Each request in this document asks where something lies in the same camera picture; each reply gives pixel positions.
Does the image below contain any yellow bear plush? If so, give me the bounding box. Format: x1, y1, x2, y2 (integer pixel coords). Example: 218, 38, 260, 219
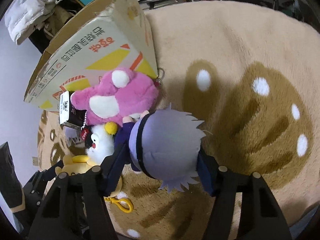
55, 155, 133, 213

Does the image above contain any white penguin plush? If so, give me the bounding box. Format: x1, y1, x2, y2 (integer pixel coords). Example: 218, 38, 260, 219
81, 121, 118, 166

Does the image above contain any pink plush toy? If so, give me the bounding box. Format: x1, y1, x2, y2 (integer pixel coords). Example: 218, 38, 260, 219
71, 67, 159, 126

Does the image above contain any black face tissue pack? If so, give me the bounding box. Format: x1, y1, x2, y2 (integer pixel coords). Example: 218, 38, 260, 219
59, 91, 86, 129

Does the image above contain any purple haired plush doll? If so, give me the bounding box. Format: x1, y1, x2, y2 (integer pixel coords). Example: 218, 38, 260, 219
114, 106, 206, 192

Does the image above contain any open cardboard box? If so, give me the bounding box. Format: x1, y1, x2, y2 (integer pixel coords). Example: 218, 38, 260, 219
24, 0, 158, 112

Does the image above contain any white puffer jacket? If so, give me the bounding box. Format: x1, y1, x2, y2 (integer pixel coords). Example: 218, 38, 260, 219
4, 0, 56, 45

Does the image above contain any beige patterned rug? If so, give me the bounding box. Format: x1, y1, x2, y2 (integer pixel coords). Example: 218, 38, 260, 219
38, 1, 319, 239

